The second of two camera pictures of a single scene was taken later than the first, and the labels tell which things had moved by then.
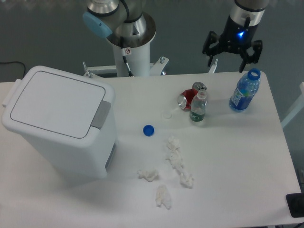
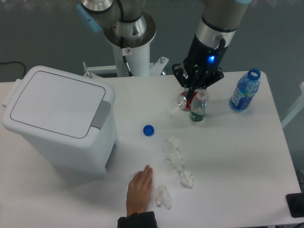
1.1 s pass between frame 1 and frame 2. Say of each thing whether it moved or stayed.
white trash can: stayed
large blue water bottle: stayed
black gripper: moved
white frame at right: stayed
